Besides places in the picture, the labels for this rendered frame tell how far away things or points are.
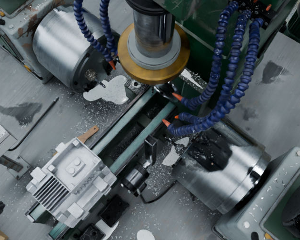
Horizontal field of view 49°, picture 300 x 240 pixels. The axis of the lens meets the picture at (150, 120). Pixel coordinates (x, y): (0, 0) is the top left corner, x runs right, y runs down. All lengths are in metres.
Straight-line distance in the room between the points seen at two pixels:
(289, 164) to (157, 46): 0.49
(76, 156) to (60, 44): 0.36
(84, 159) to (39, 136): 0.43
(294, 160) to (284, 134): 0.43
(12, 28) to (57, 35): 0.14
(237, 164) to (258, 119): 0.49
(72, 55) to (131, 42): 0.30
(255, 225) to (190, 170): 0.22
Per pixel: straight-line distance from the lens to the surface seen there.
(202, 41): 1.05
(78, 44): 1.07
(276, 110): 1.43
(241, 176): 0.93
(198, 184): 0.97
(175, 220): 1.26
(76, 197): 1.01
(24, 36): 1.19
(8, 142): 1.12
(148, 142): 0.83
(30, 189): 1.03
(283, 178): 0.97
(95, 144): 1.19
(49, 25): 1.13
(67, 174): 0.98
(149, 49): 0.77
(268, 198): 0.95
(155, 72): 0.81
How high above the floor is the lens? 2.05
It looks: 71 degrees down
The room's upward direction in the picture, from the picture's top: straight up
